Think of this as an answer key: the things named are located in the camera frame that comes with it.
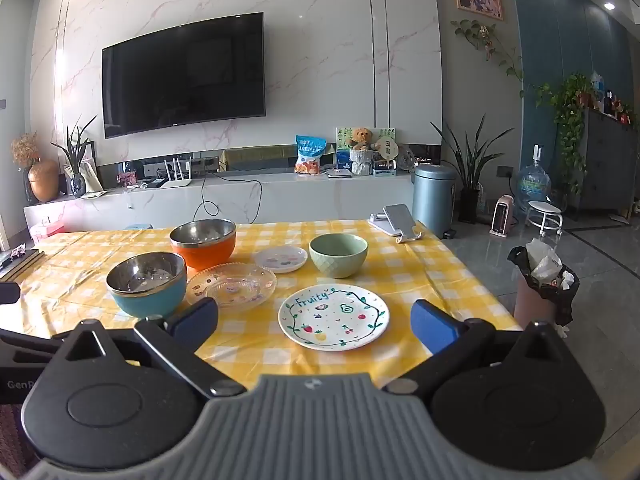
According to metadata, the grey drawer cabinet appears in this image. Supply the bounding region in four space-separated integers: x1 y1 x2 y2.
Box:
567 107 640 218

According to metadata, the grey-blue pedal bin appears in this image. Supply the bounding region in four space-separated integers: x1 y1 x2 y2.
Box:
411 163 458 239

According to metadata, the black cable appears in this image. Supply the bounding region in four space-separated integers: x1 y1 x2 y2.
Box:
192 170 263 223

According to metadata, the white wifi router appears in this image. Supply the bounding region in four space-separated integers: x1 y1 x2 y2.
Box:
156 158 193 190

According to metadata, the white fruit-painted plate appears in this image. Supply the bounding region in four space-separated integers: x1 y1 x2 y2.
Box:
278 284 390 352

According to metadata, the blue steel bowl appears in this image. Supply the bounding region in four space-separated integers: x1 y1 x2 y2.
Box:
106 252 188 319

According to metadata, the teddy bear in white basket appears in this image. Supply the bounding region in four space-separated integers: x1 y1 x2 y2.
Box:
348 128 375 176

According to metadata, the green ceramic bowl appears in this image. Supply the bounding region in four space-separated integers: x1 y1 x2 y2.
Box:
309 233 369 279

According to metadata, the hanging vine with flowers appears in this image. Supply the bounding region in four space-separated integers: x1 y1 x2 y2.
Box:
450 19 526 98

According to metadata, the dried flower bunch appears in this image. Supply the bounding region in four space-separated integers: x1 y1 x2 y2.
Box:
11 132 41 206

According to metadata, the clear glass cartoon plate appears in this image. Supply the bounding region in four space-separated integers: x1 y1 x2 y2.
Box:
186 262 278 312

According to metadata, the black waste basket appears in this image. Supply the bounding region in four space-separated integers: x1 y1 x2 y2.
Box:
507 238 581 333

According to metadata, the green plant in glass vase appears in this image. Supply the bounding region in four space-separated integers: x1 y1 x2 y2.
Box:
50 115 98 198

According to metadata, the small white sticker plate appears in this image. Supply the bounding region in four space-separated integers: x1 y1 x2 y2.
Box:
252 246 308 274

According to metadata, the white round stool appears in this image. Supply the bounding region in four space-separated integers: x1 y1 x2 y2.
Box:
525 200 565 237

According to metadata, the yellow checkered tablecloth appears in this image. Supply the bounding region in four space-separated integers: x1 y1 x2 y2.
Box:
0 219 523 396

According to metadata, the blue water jug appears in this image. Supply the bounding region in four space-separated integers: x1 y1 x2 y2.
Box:
516 144 552 213

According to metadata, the potted snake plant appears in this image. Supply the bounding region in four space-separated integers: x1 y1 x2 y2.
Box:
431 114 516 225

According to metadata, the trailing pothos plant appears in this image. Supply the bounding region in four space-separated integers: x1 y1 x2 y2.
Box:
532 72 596 196

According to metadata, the blue snack bag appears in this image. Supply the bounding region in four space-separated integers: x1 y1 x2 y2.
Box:
294 135 328 176

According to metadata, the white marble tv console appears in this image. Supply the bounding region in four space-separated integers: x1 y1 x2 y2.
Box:
22 167 441 235

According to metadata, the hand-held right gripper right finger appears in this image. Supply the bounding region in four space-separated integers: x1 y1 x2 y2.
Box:
384 300 591 397

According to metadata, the green painted canvas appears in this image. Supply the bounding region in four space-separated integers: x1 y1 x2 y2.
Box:
336 127 397 168

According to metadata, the brown round vase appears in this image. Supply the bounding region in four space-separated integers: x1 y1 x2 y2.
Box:
28 160 60 203

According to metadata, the pink tissue box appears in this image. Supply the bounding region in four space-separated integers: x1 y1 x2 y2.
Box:
30 217 65 239

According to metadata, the white folding phone stand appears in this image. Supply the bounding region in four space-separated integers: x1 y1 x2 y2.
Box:
368 203 423 244

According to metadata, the black wall television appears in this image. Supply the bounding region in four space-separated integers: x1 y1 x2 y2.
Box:
102 12 266 140

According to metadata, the orange steel bowl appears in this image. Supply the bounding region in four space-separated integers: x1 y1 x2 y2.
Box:
169 219 237 271

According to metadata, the notebook on table edge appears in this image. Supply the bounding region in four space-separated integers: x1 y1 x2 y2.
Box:
0 245 46 281

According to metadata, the round hand fan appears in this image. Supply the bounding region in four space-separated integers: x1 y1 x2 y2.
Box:
372 138 401 166

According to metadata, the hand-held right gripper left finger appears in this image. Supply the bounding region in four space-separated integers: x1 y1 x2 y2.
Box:
50 297 247 398

